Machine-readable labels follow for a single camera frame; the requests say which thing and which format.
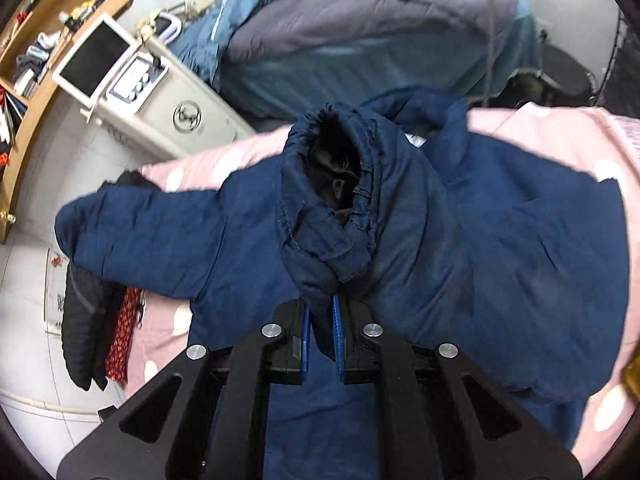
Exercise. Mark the red floral cloth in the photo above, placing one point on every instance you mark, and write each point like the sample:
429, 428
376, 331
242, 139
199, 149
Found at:
128, 315

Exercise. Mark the navy blue padded jacket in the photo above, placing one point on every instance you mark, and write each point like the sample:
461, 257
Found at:
507, 273

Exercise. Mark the wooden wall shelf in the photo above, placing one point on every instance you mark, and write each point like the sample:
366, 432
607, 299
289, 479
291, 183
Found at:
35, 35

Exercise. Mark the black jacket hanging bedside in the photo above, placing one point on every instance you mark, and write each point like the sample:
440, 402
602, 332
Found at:
91, 305

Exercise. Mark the white washing machine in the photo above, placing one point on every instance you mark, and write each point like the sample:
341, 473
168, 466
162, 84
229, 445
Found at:
156, 103

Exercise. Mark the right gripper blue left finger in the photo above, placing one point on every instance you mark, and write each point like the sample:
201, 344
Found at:
275, 353

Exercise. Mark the white computer monitor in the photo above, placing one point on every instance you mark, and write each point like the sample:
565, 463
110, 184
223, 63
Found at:
94, 60

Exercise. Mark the golden yellow satin garment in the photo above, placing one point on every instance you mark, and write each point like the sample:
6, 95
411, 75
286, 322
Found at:
631, 375

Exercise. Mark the grey blue bedding pile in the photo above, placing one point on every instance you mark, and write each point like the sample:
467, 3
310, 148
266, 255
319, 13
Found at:
278, 58

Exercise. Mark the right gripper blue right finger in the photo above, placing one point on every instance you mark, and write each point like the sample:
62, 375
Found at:
367, 353

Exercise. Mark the black metal wire rack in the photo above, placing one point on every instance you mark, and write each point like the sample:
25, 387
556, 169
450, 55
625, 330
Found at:
619, 92

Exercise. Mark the pink polka dot bedsheet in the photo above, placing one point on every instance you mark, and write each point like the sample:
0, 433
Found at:
587, 139

